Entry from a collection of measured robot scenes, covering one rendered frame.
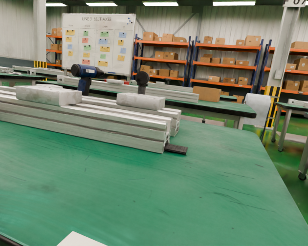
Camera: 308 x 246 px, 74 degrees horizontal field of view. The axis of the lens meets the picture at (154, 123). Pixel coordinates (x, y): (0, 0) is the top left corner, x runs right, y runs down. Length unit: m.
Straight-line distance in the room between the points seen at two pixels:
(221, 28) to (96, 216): 11.11
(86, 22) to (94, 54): 0.58
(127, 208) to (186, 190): 0.12
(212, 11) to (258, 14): 2.03
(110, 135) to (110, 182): 0.22
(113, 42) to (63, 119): 3.28
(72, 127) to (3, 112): 0.26
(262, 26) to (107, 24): 8.47
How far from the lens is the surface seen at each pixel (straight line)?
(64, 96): 0.67
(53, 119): 0.69
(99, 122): 0.60
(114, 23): 3.93
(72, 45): 4.39
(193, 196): 0.39
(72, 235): 0.30
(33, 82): 3.96
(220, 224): 0.35
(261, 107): 4.05
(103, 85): 2.40
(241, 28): 11.25
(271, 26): 11.34
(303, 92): 10.20
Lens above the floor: 0.98
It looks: 12 degrees down
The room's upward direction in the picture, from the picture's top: 7 degrees clockwise
